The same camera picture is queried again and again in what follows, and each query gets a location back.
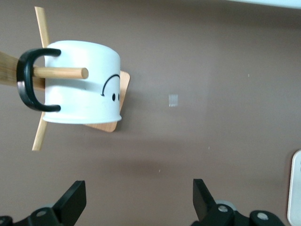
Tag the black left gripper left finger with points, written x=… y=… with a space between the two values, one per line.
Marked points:
x=69 y=204

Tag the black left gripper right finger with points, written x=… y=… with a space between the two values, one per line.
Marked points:
x=203 y=204

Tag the white tray with bear drawing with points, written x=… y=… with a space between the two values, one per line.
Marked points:
x=295 y=188

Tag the small clear tape piece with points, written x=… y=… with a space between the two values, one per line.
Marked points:
x=173 y=100

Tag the wooden mug stand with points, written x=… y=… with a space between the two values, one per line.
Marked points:
x=58 y=73

